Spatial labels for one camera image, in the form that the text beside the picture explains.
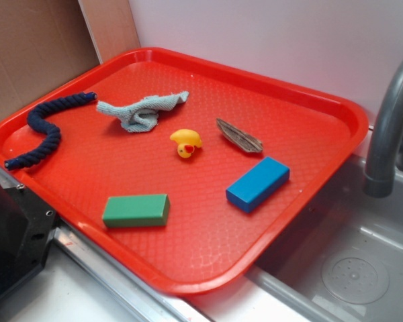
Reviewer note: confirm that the yellow rubber duck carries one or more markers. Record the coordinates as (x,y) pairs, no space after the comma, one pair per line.
(187,140)

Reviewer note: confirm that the red plastic tray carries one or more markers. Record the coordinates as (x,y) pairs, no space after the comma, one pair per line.
(207,241)

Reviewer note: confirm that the brown wood piece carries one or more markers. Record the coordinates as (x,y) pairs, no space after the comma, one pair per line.
(243,140)

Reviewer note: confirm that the blue rectangular block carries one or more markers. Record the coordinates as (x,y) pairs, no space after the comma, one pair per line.
(258,184)

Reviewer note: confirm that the light blue crumpled cloth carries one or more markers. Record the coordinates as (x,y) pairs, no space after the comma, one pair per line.
(142,116)

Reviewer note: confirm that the green rectangular block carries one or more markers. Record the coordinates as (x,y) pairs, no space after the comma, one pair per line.
(137,211)

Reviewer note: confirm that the grey toy sink basin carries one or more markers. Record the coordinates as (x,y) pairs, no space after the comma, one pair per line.
(341,258)

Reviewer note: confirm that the grey sink faucet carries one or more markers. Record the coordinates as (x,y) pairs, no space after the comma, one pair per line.
(385,154)

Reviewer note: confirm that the brown cardboard panel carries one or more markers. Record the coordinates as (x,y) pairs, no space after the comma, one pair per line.
(44,44)

